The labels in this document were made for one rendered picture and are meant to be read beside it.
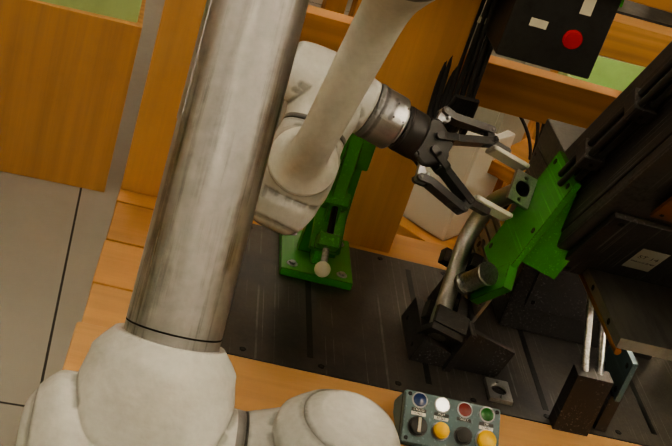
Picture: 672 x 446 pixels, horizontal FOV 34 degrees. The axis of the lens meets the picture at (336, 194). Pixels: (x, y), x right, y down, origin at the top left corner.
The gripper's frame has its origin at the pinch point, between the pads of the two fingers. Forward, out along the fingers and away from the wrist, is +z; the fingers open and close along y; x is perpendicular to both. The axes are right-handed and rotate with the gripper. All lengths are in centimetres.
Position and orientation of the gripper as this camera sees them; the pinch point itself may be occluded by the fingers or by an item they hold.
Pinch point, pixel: (503, 185)
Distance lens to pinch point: 180.3
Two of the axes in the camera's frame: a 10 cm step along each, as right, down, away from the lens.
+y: 3.5, -8.6, 3.7
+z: 8.5, 4.6, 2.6
